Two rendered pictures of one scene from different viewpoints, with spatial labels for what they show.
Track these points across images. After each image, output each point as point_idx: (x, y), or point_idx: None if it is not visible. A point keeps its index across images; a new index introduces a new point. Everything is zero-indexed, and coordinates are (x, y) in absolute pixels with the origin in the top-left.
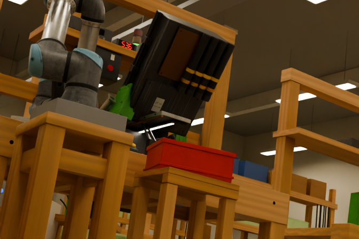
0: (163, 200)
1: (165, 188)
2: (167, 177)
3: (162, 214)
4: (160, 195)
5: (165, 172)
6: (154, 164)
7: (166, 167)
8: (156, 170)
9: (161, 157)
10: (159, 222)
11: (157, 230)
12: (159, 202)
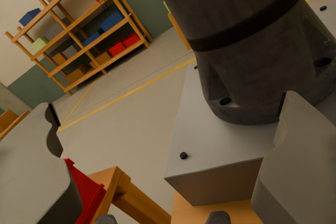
0: (144, 196)
1: (134, 186)
2: (127, 175)
3: (155, 203)
4: (136, 204)
5: (119, 176)
6: (84, 214)
7: (114, 172)
8: (104, 203)
9: (93, 181)
10: (160, 212)
11: (165, 218)
12: (143, 207)
